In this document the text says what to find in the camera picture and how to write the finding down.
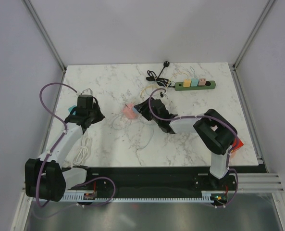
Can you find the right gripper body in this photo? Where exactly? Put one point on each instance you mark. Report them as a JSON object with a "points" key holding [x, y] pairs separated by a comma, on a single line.
{"points": [[150, 116]]}

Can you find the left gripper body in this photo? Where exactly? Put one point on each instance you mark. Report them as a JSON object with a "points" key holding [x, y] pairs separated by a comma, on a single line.
{"points": [[90, 112]]}

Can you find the pink cube socket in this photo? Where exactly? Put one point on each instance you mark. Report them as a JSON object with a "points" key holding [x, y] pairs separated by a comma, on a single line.
{"points": [[127, 111]]}

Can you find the teal power strip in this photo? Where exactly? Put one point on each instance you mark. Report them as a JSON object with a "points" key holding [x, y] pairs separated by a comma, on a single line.
{"points": [[72, 108]]}

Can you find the red cube socket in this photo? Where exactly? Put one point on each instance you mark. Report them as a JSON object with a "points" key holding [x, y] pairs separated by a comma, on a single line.
{"points": [[236, 146]]}

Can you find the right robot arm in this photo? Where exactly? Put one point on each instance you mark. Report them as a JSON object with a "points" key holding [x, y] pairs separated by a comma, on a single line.
{"points": [[219, 136]]}

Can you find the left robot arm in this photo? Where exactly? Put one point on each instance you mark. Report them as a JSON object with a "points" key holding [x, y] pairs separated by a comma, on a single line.
{"points": [[44, 177]]}

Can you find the yellow plug adapter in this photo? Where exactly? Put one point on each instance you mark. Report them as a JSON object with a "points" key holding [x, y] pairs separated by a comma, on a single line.
{"points": [[187, 83]]}

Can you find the teal plug adapter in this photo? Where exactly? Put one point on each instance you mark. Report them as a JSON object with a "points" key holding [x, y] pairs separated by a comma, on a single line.
{"points": [[194, 82]]}

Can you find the pink plug adapter on strip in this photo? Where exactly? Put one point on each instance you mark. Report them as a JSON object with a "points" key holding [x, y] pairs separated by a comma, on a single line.
{"points": [[202, 82]]}

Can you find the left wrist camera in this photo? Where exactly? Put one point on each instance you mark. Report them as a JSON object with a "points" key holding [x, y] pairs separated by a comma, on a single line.
{"points": [[87, 91]]}

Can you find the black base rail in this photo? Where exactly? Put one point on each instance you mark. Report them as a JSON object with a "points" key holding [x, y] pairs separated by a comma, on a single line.
{"points": [[152, 182]]}

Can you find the white cable duct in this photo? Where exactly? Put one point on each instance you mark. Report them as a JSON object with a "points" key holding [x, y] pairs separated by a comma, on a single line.
{"points": [[83, 197]]}

